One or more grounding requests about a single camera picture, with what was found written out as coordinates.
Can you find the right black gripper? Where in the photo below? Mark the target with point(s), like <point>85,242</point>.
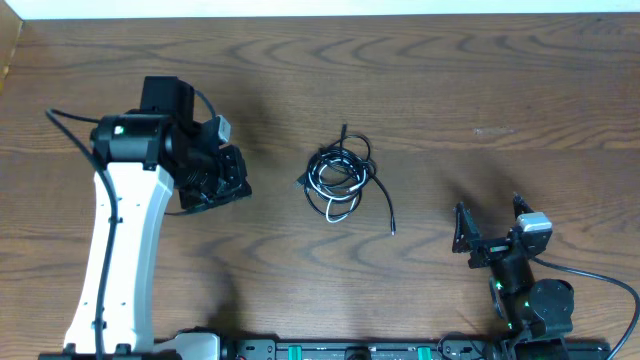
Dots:
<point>467,240</point>

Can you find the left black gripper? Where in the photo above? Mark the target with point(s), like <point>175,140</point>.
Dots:
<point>237,184</point>

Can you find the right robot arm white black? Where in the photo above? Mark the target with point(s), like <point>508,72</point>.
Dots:
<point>537,312</point>

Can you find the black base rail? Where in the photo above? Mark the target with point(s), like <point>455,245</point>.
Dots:
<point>400,350</point>

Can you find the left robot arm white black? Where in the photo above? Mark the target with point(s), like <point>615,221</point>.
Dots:
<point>141,158</point>

